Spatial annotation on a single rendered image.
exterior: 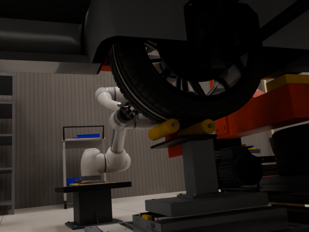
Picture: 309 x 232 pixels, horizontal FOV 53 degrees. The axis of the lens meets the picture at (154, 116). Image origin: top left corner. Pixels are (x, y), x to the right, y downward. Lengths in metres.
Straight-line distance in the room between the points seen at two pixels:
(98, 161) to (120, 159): 0.17
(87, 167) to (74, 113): 3.33
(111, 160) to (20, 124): 3.33
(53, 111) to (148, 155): 1.94
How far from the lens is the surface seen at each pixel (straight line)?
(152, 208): 1.28
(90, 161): 2.50
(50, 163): 5.59
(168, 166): 6.21
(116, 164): 2.52
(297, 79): 1.59
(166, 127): 1.22
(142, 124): 1.70
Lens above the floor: 0.32
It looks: 11 degrees up
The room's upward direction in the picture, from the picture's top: 5 degrees counter-clockwise
